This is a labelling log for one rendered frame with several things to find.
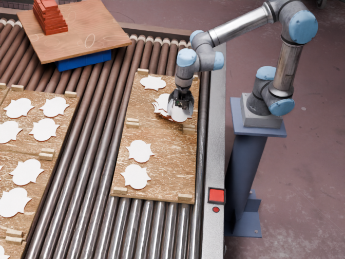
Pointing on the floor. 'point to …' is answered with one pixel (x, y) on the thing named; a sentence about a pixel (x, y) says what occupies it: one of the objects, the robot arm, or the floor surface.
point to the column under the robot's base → (244, 176)
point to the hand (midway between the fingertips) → (179, 111)
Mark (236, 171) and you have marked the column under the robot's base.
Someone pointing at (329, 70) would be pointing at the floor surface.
